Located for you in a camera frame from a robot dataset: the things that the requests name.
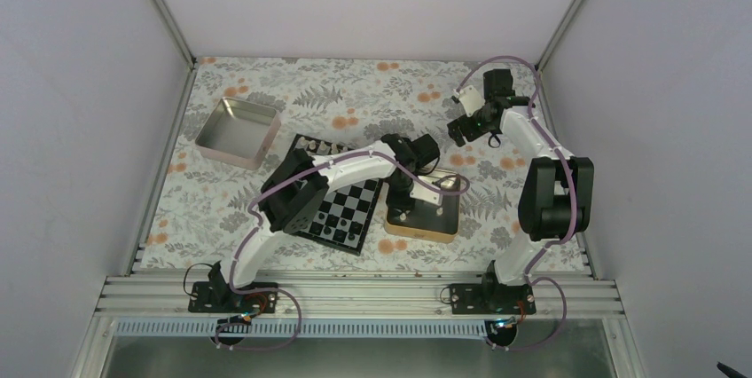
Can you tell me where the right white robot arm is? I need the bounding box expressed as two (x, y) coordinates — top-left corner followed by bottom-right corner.
(447, 69), (594, 313)

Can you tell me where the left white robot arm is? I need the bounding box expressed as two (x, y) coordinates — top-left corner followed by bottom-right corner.
(196, 134), (440, 311)

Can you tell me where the black white chess board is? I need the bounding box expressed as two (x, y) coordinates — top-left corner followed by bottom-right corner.
(260, 133), (383, 256)

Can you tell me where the yellow metal tin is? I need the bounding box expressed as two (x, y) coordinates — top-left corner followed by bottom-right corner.
(384, 169), (461, 244)

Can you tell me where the pink metal tin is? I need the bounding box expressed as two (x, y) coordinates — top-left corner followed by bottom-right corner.
(194, 97), (281, 170)

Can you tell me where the floral table mat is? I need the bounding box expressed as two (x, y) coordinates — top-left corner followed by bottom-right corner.
(141, 57), (528, 273)

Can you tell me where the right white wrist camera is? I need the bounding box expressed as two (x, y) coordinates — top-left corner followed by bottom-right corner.
(453, 85), (486, 117)

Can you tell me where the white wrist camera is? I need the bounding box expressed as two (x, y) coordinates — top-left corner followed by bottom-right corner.
(410, 180), (443, 207)
(453, 85), (486, 117)

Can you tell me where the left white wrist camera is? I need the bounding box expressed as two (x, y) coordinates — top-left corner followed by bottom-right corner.
(410, 180), (443, 207)

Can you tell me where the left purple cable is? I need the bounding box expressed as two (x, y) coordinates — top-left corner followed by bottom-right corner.
(214, 150), (471, 351)

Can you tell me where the purple cable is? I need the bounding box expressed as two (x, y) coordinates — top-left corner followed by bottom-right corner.
(457, 56), (583, 353)
(214, 150), (471, 351)

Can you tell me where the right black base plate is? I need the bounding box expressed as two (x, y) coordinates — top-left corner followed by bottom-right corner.
(449, 284), (537, 316)

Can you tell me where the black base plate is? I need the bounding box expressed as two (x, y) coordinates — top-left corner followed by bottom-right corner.
(449, 284), (537, 316)
(187, 281), (278, 315)

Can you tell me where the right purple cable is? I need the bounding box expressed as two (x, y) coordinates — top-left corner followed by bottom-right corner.
(457, 56), (583, 353)

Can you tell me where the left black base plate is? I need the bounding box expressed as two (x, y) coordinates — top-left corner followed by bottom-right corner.
(187, 281), (278, 315)

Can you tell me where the aluminium mounting rail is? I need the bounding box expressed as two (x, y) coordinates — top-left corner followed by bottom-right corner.
(95, 272), (625, 319)

